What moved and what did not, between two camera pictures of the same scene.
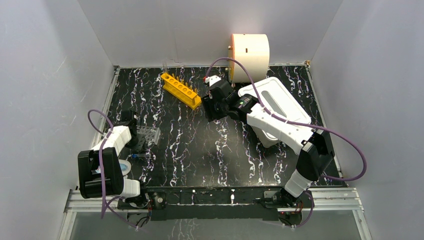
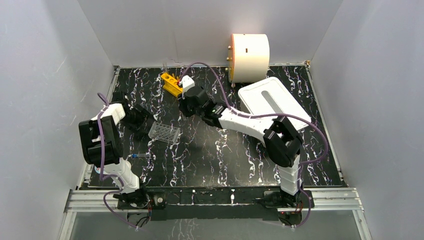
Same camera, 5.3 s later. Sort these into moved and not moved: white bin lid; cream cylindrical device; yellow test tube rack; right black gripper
Moved: right black gripper
Not moved: yellow test tube rack; cream cylindrical device; white bin lid
